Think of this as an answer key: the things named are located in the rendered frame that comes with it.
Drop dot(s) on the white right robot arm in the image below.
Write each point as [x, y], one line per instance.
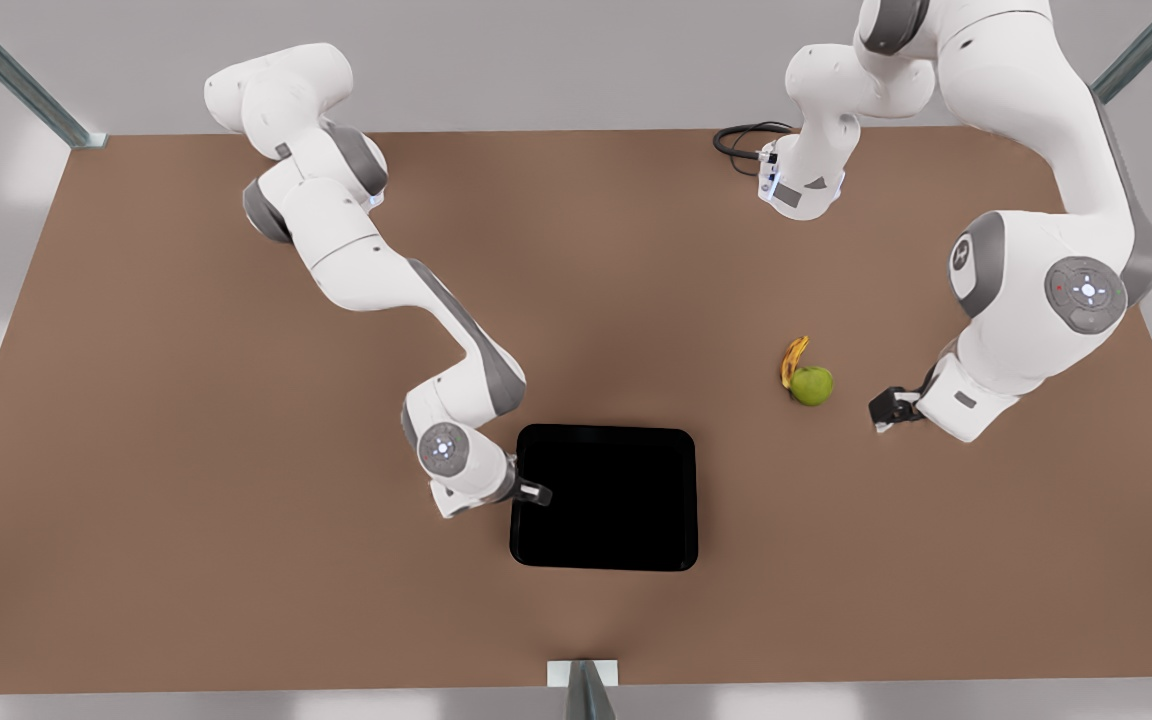
[356, 250]

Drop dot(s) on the green apple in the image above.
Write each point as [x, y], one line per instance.
[812, 385]

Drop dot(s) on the yellow banana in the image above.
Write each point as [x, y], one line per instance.
[793, 360]

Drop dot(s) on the black rectangular tray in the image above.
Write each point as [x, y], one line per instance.
[604, 497]

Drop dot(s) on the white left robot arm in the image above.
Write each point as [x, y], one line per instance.
[1036, 250]

